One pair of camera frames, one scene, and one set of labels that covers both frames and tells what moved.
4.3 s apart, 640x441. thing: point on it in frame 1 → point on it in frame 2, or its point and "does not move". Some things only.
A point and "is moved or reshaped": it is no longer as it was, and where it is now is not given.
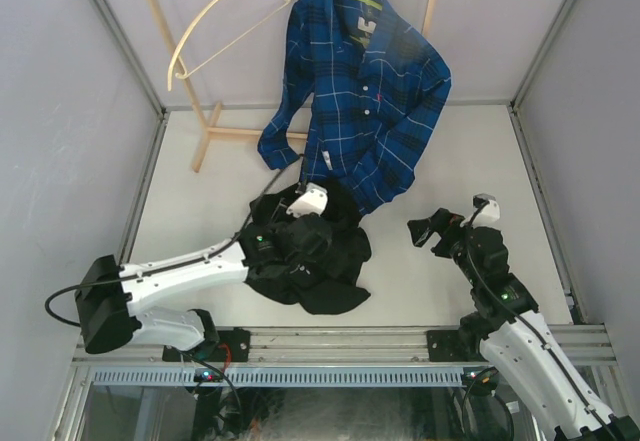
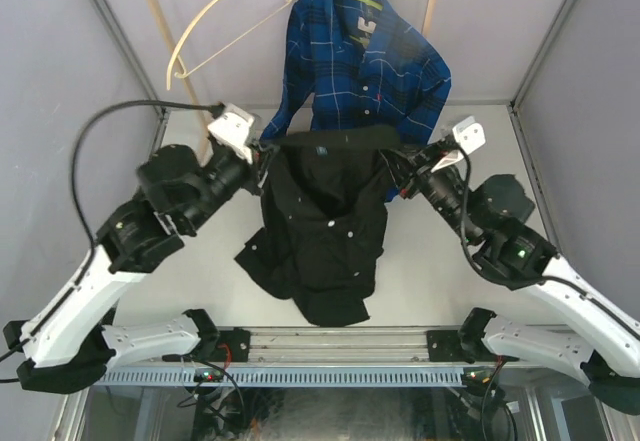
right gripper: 443,222 → 413,165
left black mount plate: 233,345 does not move
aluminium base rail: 348,347 does not move
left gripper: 289,218 → 252,173
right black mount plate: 446,346 does not move
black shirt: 333,288 is moved or reshaped
